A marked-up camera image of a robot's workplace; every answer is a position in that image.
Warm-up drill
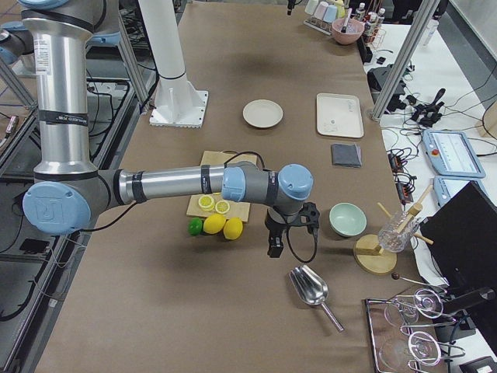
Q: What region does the metal glass rack tray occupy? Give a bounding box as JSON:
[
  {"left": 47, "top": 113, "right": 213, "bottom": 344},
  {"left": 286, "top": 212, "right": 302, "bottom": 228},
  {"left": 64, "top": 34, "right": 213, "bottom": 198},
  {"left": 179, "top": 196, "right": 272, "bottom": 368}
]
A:
[{"left": 364, "top": 288, "right": 466, "bottom": 372}]

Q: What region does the beige rectangular tray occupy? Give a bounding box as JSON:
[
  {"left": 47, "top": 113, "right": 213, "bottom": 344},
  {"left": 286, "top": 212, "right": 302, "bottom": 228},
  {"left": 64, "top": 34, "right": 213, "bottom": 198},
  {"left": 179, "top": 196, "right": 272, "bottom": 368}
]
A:
[{"left": 316, "top": 92, "right": 364, "bottom": 138}]

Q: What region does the wooden cutting board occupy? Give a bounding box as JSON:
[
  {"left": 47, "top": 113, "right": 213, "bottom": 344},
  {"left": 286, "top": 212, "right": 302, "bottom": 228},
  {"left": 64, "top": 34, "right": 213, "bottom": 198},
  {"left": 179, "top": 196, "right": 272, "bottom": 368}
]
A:
[{"left": 186, "top": 150, "right": 257, "bottom": 222}]

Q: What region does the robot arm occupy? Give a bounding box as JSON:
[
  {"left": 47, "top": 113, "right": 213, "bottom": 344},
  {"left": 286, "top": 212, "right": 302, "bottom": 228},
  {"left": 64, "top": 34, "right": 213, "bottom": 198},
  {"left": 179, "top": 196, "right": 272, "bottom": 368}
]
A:
[{"left": 22, "top": 1, "right": 319, "bottom": 258}]

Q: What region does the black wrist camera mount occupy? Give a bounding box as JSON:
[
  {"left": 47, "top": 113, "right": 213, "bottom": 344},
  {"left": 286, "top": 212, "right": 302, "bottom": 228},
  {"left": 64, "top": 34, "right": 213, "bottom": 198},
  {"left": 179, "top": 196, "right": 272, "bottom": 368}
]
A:
[{"left": 291, "top": 202, "right": 320, "bottom": 234}]

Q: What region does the yellow lemon left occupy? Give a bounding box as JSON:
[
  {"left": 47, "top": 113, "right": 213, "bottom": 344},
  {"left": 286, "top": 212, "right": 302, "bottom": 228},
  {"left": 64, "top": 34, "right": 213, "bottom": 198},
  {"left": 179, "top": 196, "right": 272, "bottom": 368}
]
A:
[{"left": 203, "top": 214, "right": 226, "bottom": 235}]

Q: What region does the blue teach pendant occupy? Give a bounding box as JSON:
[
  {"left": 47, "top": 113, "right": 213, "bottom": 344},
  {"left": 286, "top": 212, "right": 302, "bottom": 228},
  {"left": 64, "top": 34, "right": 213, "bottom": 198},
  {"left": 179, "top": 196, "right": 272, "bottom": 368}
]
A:
[
  {"left": 433, "top": 176, "right": 486, "bottom": 207},
  {"left": 422, "top": 130, "right": 486, "bottom": 179}
]

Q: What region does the black monitor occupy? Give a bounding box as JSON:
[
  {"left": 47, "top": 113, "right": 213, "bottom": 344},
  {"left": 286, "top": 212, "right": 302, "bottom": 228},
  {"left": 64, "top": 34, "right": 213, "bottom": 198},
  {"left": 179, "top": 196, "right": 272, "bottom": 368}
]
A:
[{"left": 421, "top": 181, "right": 496, "bottom": 291}]

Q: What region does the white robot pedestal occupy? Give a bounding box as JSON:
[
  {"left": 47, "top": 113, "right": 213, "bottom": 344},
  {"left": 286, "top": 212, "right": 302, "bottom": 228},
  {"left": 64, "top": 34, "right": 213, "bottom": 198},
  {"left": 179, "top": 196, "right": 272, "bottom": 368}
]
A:
[{"left": 139, "top": 0, "right": 209, "bottom": 128}]

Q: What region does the metal ice scoop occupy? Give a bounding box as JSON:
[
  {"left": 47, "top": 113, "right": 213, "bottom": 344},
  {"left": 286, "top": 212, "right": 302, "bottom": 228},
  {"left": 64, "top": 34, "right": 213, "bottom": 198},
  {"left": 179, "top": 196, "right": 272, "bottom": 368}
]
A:
[{"left": 289, "top": 265, "right": 344, "bottom": 333}]

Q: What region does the green lime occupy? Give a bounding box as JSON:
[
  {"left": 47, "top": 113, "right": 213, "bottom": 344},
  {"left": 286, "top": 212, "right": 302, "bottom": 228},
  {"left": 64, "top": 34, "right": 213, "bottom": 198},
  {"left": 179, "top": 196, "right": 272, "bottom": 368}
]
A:
[{"left": 188, "top": 217, "right": 203, "bottom": 236}]

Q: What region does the yellow plastic cup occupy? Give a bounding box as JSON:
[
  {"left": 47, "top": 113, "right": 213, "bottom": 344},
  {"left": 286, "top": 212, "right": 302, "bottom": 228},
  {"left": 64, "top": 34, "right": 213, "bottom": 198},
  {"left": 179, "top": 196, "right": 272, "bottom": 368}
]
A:
[{"left": 335, "top": 0, "right": 346, "bottom": 19}]

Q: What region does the round beige plate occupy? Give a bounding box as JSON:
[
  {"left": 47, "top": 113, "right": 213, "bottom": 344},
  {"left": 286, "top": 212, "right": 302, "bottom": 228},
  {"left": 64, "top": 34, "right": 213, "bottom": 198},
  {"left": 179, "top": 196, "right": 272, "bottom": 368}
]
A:
[{"left": 242, "top": 99, "right": 283, "bottom": 129}]

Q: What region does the mint green bowl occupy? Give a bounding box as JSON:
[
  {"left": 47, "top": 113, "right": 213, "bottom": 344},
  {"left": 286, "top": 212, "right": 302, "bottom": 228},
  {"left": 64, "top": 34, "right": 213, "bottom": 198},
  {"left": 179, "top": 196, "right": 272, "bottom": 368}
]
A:
[{"left": 328, "top": 203, "right": 367, "bottom": 237}]

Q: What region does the metal muddler in bowl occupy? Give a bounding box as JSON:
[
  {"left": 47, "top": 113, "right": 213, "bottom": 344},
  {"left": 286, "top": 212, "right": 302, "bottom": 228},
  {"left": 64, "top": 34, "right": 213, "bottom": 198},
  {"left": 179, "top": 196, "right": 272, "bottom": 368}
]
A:
[{"left": 341, "top": 8, "right": 352, "bottom": 33}]

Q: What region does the white wire cup rack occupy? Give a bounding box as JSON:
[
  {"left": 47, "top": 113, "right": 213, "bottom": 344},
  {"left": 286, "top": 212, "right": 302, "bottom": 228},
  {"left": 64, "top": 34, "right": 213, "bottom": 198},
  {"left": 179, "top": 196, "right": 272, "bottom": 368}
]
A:
[{"left": 304, "top": 15, "right": 332, "bottom": 36}]

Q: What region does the pink plastic cup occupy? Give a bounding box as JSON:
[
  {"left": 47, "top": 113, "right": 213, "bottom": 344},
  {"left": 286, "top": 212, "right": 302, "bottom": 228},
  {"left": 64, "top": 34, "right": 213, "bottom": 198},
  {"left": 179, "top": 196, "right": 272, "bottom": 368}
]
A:
[{"left": 314, "top": 1, "right": 329, "bottom": 20}]

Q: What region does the yellow lemon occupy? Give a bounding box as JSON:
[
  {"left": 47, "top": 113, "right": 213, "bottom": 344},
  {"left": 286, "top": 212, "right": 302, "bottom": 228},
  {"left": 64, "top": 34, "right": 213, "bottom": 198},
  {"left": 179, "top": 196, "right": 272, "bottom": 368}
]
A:
[
  {"left": 223, "top": 218, "right": 243, "bottom": 240},
  {"left": 203, "top": 214, "right": 226, "bottom": 235}
]

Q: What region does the pink bowl with ice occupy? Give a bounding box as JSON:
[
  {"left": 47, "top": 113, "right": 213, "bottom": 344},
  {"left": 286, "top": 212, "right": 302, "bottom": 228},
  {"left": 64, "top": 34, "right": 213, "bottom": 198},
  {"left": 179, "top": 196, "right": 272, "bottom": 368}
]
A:
[{"left": 332, "top": 18, "right": 364, "bottom": 45}]

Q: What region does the wooden cup stand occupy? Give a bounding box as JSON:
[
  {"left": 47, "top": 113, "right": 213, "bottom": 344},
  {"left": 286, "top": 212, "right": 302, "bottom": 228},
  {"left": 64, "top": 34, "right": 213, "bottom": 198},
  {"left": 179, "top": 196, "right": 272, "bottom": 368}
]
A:
[{"left": 353, "top": 184, "right": 434, "bottom": 275}]

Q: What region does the lemon slice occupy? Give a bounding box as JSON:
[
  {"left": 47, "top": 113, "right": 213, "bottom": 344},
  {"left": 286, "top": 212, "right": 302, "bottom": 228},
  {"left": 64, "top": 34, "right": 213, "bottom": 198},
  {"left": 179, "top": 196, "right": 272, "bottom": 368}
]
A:
[
  {"left": 197, "top": 194, "right": 216, "bottom": 211},
  {"left": 214, "top": 200, "right": 231, "bottom": 214}
]

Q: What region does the folded grey cloth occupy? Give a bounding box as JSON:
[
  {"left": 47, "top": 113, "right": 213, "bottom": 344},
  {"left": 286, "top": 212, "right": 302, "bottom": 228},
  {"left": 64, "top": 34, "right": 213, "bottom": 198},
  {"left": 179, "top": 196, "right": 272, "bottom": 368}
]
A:
[{"left": 331, "top": 143, "right": 362, "bottom": 168}]

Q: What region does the light blue plastic cup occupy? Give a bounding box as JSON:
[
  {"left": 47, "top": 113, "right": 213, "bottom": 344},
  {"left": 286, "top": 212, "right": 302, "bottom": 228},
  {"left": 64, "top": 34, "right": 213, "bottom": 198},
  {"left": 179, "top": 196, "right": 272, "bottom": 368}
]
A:
[{"left": 323, "top": 4, "right": 338, "bottom": 23}]

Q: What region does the white plastic cup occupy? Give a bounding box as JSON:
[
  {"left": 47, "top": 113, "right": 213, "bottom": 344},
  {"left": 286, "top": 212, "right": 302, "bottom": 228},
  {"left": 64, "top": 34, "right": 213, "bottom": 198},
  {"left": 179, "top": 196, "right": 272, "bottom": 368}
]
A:
[{"left": 304, "top": 0, "right": 319, "bottom": 16}]

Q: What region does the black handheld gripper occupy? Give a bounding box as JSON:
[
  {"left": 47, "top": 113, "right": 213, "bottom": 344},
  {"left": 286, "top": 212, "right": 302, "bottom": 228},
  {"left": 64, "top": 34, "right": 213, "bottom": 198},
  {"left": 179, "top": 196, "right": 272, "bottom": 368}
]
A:
[{"left": 405, "top": 88, "right": 446, "bottom": 127}]

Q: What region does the crystal glass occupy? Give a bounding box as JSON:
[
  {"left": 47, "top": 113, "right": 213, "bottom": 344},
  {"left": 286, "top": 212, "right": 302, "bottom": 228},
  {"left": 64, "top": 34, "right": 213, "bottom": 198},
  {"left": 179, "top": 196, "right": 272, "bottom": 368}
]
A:
[{"left": 378, "top": 211, "right": 419, "bottom": 253}]

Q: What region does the yellow lemon right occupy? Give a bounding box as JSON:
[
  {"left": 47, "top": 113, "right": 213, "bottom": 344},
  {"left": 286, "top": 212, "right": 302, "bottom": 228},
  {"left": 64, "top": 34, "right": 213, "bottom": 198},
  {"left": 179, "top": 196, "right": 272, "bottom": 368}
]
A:
[{"left": 223, "top": 218, "right": 243, "bottom": 240}]

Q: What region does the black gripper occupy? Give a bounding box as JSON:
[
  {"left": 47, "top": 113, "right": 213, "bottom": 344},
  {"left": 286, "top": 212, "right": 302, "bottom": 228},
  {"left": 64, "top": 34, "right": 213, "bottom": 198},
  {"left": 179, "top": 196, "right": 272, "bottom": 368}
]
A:
[
  {"left": 265, "top": 207, "right": 296, "bottom": 258},
  {"left": 287, "top": 0, "right": 297, "bottom": 16}
]

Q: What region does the aluminium frame post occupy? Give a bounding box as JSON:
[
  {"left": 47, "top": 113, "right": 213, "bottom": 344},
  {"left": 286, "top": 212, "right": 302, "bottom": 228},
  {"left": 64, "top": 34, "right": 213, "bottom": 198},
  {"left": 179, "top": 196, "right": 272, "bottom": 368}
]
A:
[{"left": 370, "top": 0, "right": 440, "bottom": 122}]

